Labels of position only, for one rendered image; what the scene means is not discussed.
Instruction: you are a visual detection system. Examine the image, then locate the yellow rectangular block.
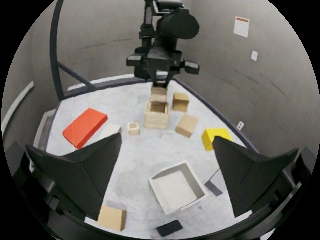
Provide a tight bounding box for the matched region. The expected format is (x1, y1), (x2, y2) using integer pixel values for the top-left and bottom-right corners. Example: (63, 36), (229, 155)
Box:
(201, 128), (233, 151)

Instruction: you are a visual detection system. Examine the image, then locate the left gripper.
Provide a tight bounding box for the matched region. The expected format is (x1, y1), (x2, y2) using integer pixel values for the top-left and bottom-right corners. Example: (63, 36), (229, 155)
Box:
(126, 36), (199, 88)

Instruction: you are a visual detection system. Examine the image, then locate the red flat rectangular slab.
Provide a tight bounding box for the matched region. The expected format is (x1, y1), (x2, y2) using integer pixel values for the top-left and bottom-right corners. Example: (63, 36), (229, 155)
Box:
(62, 107), (108, 149)

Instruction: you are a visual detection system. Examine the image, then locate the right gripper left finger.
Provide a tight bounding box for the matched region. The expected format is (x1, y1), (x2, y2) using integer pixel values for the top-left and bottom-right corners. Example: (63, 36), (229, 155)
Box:
(25, 132), (122, 221)

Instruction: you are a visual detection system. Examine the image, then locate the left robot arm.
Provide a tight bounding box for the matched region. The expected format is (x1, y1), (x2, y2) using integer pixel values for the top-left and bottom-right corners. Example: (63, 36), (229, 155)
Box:
(139, 0), (199, 72)

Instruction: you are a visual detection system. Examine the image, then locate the tan rectangular box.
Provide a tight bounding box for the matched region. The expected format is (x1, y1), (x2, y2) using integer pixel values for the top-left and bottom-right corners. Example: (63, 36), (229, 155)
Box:
(175, 113), (198, 138)

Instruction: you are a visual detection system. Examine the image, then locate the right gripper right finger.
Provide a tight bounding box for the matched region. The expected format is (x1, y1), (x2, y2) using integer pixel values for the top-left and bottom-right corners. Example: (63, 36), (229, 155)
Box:
(212, 135), (299, 218)

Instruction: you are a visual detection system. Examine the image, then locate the tan cardboard cube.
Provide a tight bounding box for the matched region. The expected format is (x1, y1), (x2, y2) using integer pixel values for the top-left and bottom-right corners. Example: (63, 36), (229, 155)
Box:
(172, 92), (190, 112)
(95, 205), (126, 232)

